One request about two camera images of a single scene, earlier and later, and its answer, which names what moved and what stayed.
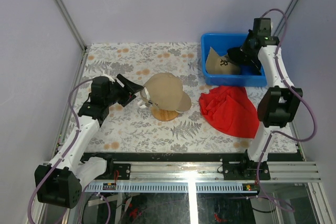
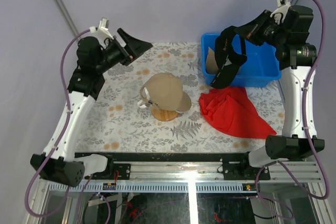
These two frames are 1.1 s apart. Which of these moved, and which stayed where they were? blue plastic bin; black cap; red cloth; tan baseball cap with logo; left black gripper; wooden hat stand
Moved: black cap; left black gripper
Stayed: red cloth; blue plastic bin; tan baseball cap with logo; wooden hat stand
